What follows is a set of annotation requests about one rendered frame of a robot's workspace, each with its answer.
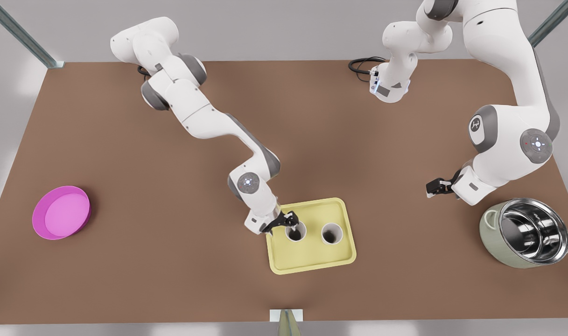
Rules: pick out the pink round bowl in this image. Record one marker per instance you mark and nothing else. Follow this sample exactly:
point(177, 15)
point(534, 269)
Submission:
point(61, 213)

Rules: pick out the white IKEA cup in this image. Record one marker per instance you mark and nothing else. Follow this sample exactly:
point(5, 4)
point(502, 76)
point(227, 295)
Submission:
point(332, 234)
point(296, 232)

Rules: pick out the yellow rectangular tray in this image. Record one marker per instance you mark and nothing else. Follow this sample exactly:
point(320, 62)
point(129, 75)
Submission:
point(312, 252)

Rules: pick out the silver frame post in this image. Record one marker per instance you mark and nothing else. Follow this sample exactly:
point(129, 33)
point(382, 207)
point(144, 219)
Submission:
point(287, 323)
point(552, 21)
point(22, 35)

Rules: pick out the green steel-lined pot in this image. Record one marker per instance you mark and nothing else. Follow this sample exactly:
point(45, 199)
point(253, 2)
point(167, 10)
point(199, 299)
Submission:
point(526, 233)

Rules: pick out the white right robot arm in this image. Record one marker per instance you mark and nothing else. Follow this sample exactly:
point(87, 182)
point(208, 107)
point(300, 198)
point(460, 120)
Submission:
point(195, 105)

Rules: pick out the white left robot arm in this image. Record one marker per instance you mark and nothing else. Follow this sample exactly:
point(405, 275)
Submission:
point(508, 70)

